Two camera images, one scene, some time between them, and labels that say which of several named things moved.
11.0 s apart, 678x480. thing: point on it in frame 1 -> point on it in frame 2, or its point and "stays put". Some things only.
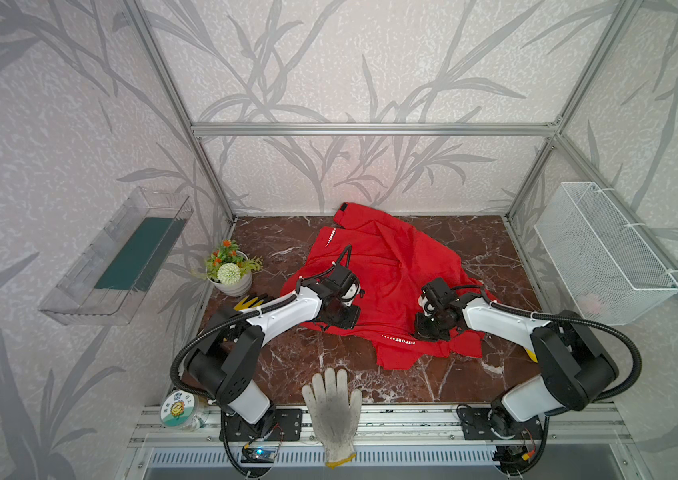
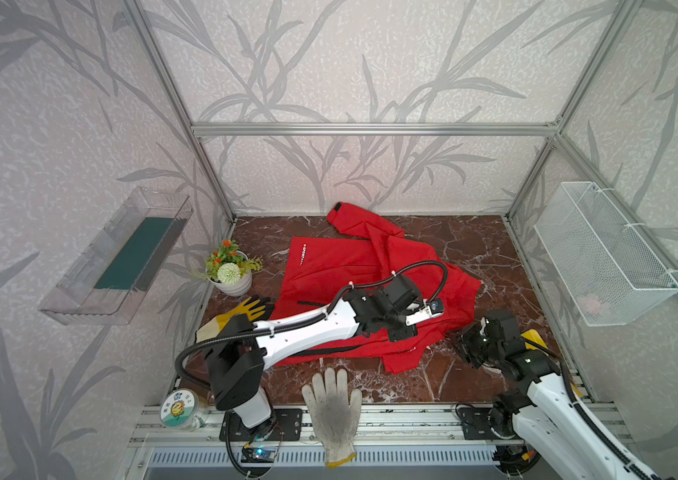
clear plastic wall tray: (110, 278) stays put
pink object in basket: (590, 303) stays put
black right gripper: (429, 324) -> (473, 346)
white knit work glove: (335, 415) stays put
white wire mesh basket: (609, 271) stays put
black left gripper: (343, 309) -> (383, 309)
